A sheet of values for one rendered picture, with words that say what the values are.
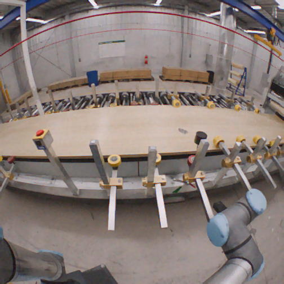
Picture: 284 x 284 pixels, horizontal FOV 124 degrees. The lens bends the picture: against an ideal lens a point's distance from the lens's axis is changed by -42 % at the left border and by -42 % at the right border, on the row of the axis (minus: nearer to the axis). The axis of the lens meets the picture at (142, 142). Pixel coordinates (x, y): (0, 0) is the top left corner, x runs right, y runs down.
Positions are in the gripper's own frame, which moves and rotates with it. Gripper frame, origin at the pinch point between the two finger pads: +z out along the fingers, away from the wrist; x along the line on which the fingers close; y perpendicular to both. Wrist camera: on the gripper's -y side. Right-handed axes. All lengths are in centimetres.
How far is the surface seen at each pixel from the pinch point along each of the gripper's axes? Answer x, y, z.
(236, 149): 19.2, -31.4, -25.2
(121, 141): -46, -64, -7
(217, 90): 222, -343, 30
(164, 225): -25.0, -5.7, -3.1
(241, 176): 23.5, -20.5, -13.4
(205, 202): -0.5, -14.1, -3.5
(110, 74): -144, -611, 41
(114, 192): -49, -26, -2
